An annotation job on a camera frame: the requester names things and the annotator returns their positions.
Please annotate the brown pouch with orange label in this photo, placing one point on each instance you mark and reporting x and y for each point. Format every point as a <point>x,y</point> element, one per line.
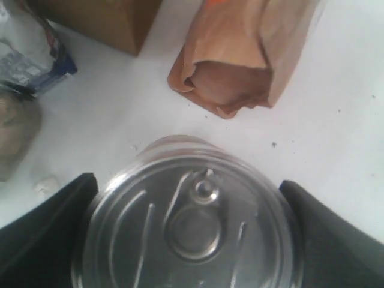
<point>241,53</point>

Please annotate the clear jar with yellow lid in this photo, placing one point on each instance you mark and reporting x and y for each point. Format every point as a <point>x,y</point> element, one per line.
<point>20,122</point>

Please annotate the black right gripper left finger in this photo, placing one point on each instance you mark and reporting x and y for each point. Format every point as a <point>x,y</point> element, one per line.
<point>37,248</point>

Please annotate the dark can with silver lid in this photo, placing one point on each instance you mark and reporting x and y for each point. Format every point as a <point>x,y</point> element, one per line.
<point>185,213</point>

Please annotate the spaghetti packet with Italian flag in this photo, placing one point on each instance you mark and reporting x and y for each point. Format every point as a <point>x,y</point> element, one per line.
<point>33,58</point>

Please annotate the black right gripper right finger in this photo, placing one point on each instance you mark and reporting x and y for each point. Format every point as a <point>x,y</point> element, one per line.
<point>335,253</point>

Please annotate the large brown paper bag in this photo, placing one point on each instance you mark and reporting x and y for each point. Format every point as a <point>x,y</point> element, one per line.
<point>123,25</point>

